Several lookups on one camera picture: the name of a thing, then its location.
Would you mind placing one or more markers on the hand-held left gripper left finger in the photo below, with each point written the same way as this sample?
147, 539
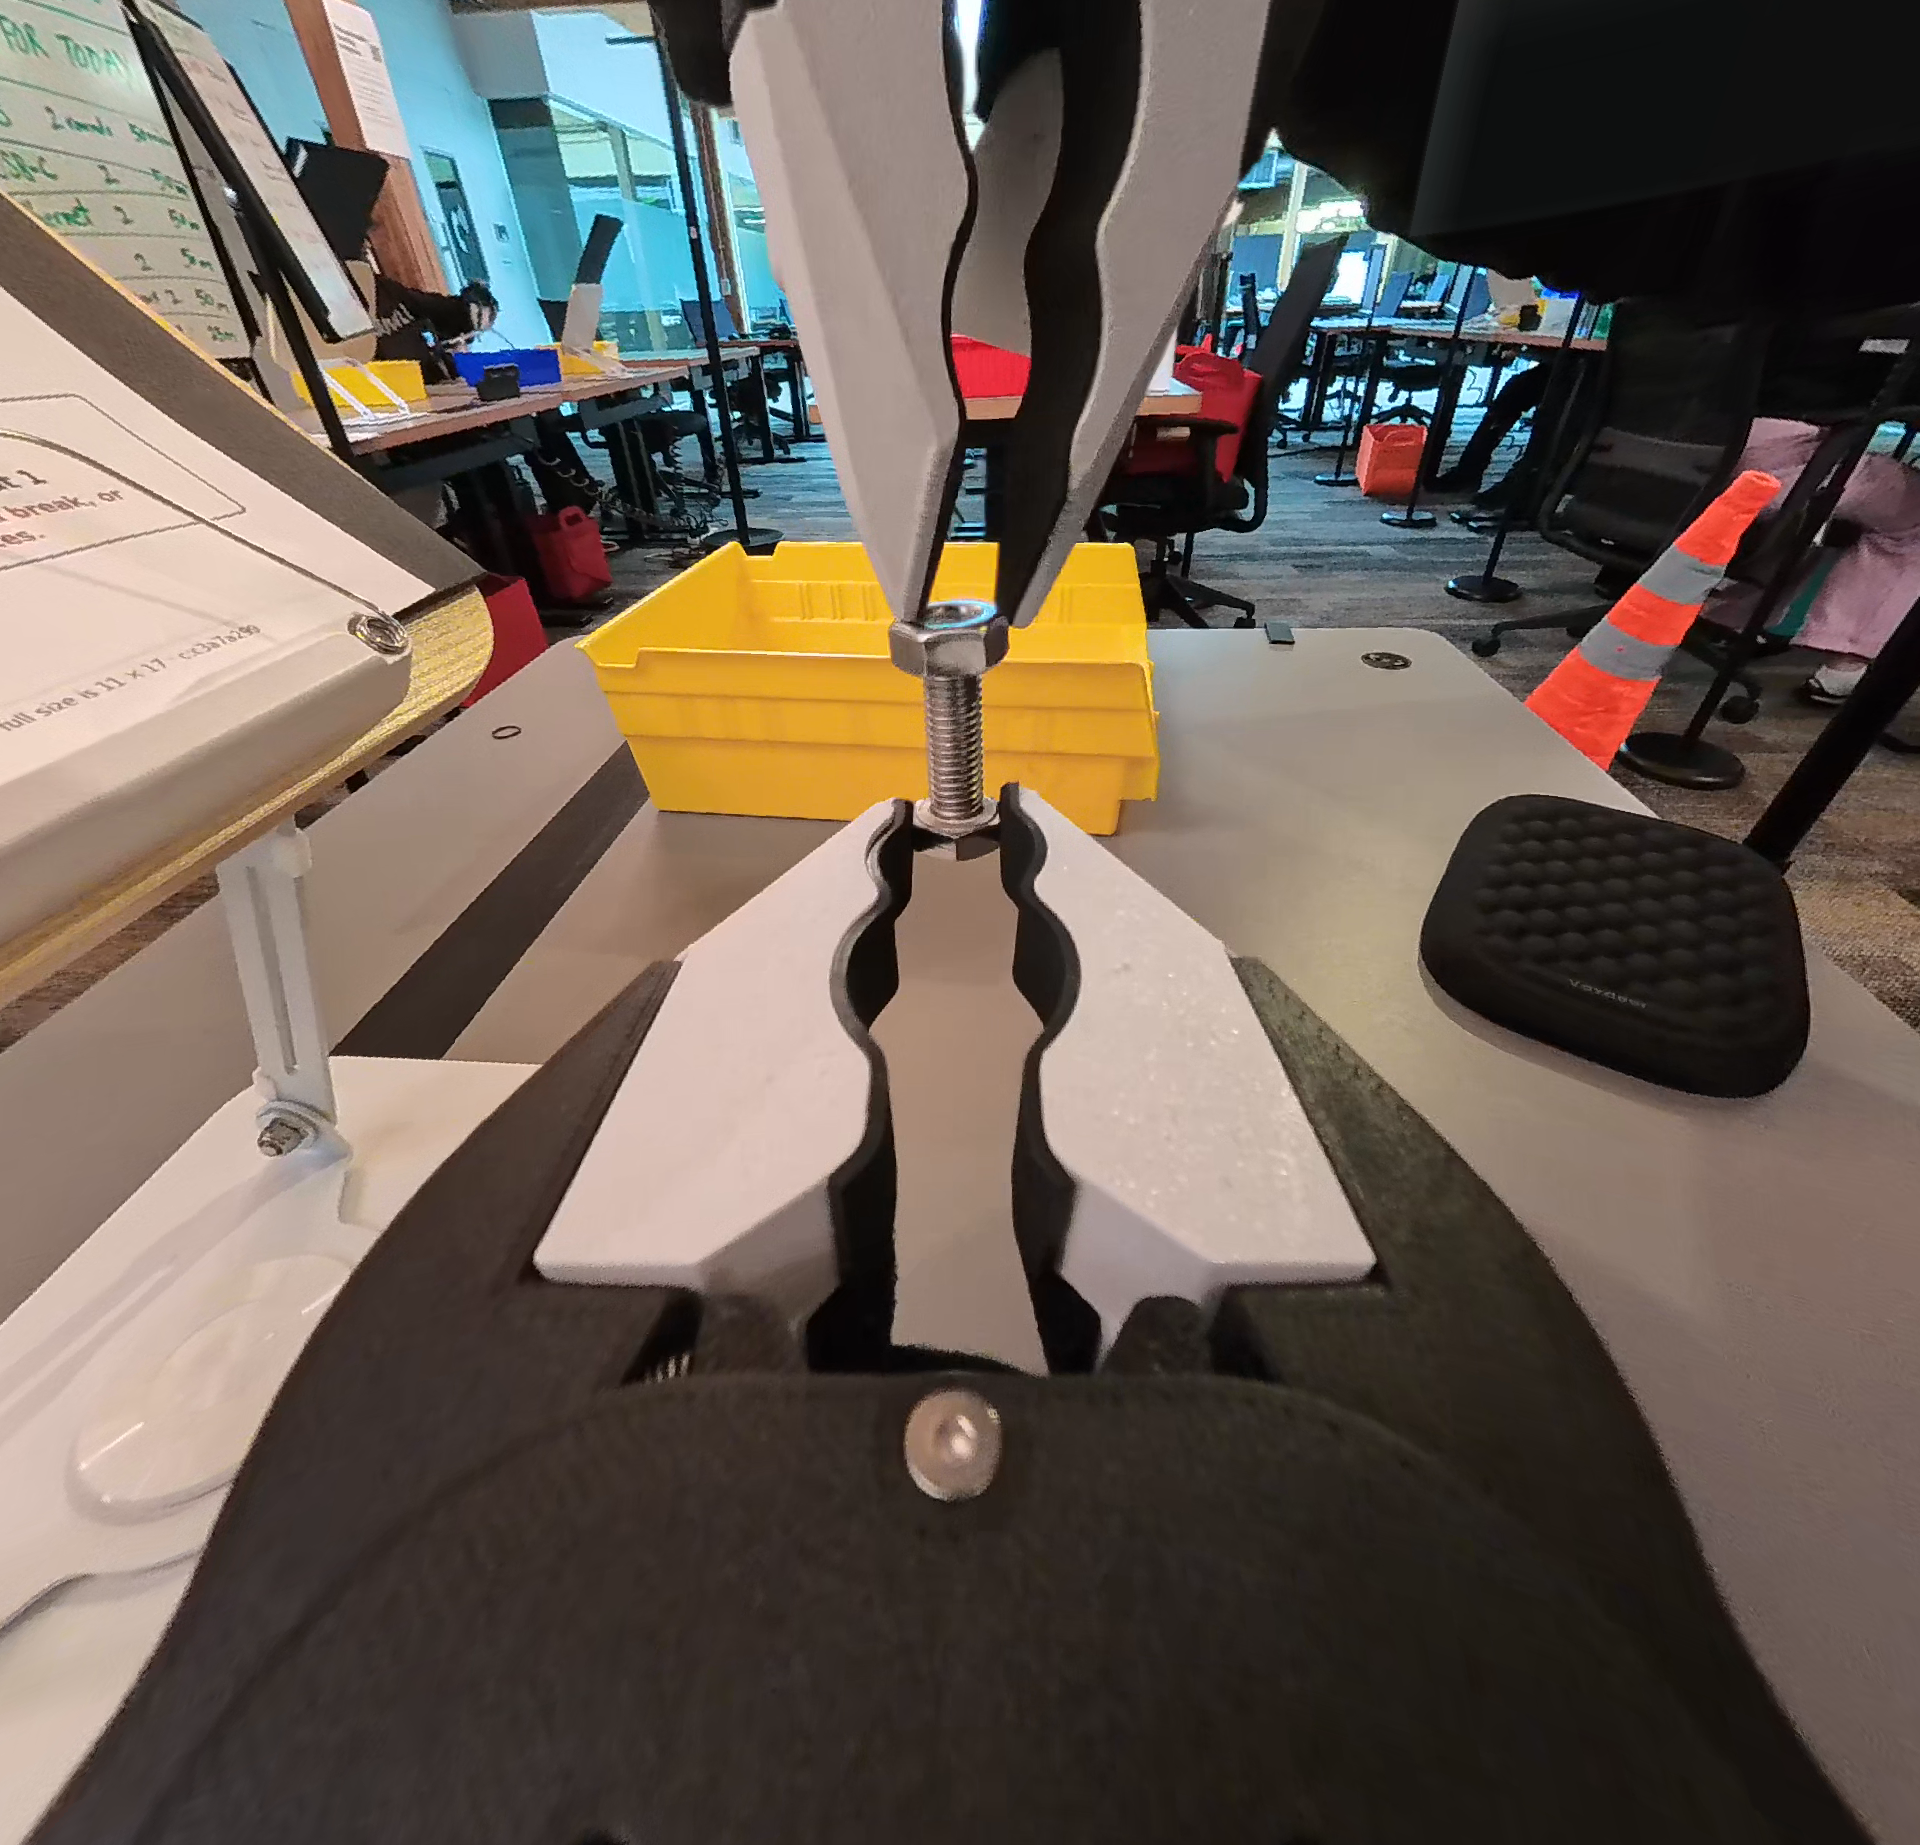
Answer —
721, 1125

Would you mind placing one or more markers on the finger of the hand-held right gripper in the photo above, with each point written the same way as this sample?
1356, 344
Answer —
857, 225
1189, 146

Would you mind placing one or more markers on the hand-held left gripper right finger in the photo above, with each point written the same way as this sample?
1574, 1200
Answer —
1189, 1125

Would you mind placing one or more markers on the steel hex nut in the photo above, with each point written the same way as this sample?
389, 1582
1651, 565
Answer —
953, 830

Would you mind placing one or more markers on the steel hex bolt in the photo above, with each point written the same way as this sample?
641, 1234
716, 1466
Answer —
953, 734

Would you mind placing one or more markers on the thin black pole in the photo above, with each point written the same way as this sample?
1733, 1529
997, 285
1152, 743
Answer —
700, 302

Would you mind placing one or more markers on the red plastic bin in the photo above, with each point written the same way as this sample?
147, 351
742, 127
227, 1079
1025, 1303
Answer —
997, 375

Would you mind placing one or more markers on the red office chair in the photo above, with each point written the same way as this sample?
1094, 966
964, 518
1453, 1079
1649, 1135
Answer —
1210, 419

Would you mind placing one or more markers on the small yellow bin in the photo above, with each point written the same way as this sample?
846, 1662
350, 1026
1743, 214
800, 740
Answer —
591, 359
395, 383

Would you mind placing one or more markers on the white paper notice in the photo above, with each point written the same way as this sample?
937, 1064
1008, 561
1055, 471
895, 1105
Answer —
359, 75

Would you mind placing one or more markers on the blue plastic bin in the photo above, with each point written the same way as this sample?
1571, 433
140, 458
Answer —
533, 370

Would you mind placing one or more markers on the orange plastic bin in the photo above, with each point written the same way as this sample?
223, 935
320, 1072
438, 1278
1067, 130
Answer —
1392, 463

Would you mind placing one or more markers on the wooden column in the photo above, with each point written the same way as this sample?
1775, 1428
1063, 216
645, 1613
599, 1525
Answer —
293, 1

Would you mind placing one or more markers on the yellow plastic bin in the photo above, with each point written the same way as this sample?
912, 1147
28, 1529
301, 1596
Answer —
721, 734

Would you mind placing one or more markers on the black flat panel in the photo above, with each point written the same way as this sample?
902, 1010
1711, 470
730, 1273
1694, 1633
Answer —
337, 198

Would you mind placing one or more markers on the red jerry can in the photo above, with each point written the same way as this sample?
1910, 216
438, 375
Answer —
575, 565

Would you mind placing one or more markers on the wooden office desk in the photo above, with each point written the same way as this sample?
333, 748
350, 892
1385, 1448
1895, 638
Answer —
451, 419

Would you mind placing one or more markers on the black display stand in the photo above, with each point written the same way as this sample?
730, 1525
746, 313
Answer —
244, 175

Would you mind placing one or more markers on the black textured rubber mat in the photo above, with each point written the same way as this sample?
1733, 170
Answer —
1619, 941

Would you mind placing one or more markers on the wooden stand board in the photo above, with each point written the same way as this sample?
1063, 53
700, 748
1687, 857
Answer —
408, 706

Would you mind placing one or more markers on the red fabric box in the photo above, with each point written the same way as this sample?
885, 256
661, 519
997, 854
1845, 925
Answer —
511, 633

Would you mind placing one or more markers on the black mesh office chair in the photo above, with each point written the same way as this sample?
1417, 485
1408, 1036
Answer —
1637, 492

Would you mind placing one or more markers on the black round stanchion base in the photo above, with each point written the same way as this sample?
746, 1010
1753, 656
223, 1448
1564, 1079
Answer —
1677, 760

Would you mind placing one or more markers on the white sheet holder panel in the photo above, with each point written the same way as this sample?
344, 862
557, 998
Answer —
181, 807

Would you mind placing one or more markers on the whiteboard with green writing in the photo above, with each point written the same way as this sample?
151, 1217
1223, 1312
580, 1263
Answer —
74, 146

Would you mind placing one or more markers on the orange traffic cone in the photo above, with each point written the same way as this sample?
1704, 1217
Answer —
1643, 622

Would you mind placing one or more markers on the thick black pole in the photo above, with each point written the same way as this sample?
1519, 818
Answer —
1836, 734

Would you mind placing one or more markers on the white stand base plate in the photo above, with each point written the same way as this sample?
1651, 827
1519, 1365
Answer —
416, 1125

